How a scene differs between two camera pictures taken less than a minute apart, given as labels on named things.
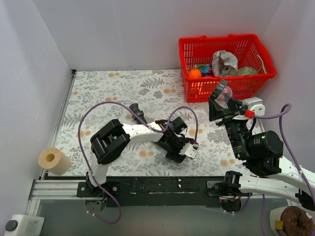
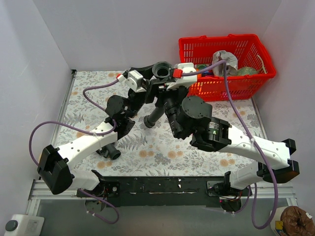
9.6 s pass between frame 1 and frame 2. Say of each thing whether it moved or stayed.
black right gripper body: moved
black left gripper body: moved
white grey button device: stayed
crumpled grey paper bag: stayed
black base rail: stayed
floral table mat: stayed
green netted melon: stayed
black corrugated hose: moved
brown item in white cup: stayed
